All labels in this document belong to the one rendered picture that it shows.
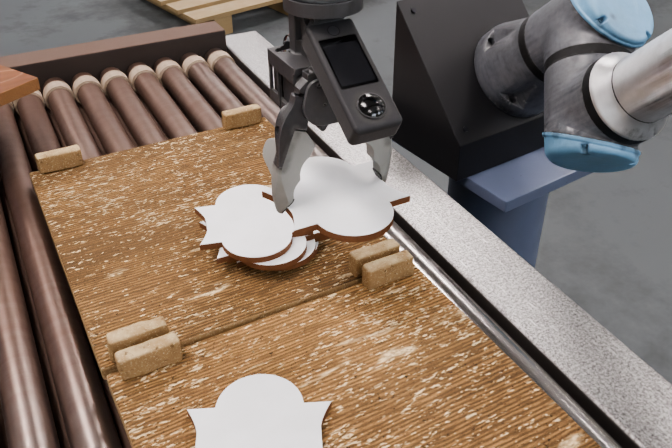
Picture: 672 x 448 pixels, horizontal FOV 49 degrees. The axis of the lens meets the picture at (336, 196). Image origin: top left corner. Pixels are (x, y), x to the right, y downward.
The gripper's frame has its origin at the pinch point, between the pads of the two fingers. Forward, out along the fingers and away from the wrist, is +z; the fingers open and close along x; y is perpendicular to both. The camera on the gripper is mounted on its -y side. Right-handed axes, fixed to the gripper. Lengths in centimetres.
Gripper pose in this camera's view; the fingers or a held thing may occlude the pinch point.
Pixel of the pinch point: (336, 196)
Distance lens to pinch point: 73.3
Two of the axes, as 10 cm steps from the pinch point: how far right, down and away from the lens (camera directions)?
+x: -8.8, 2.6, -3.9
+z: 0.1, 8.4, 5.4
